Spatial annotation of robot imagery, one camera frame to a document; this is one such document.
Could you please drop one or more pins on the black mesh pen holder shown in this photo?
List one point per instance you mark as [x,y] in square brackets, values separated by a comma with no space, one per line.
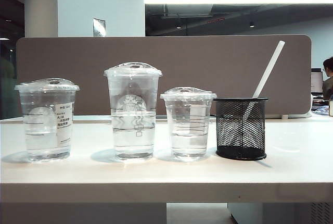
[229,153]

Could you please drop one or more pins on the white drinking straw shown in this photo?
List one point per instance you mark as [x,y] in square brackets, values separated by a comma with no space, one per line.
[270,67]

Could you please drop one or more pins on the small clear plastic cup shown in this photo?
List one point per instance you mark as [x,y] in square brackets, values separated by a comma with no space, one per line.
[188,140]

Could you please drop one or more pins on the tall clear plastic cup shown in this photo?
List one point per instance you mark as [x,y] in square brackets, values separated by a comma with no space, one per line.
[132,135]

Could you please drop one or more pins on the clear cup with white label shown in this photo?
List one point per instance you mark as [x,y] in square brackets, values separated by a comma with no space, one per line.
[41,140]

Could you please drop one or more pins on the brown desk divider panel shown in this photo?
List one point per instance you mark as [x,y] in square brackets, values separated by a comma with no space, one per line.
[208,60]

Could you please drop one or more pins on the long white ceiling light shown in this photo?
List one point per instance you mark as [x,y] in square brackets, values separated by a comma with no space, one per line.
[234,0]

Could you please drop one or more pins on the white computer monitor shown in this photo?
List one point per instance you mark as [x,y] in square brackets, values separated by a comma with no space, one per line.
[316,82]

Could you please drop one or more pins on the seated person with dark hair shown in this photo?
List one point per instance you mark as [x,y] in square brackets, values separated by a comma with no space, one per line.
[328,83]

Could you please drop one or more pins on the small beige box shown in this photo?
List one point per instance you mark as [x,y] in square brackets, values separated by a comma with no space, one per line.
[331,108]

